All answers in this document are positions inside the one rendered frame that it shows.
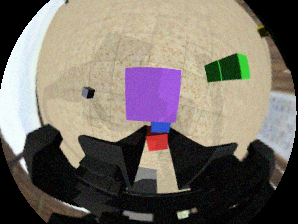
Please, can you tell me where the small blue block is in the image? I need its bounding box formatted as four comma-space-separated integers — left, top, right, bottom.
152, 123, 172, 133

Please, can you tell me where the green block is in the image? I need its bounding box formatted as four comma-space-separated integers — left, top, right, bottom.
218, 52, 250, 80
204, 60, 222, 83

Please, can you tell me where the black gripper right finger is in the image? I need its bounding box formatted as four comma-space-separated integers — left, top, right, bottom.
168, 127, 238, 190

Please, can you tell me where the yellow block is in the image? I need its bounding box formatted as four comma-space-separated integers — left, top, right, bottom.
257, 26, 269, 39

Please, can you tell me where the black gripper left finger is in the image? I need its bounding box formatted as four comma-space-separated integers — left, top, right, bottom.
77, 125, 148, 189

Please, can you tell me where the purple block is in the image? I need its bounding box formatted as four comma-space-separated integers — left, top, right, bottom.
125, 67, 182, 123

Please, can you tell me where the red block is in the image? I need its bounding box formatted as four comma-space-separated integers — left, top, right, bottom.
146, 127, 169, 151

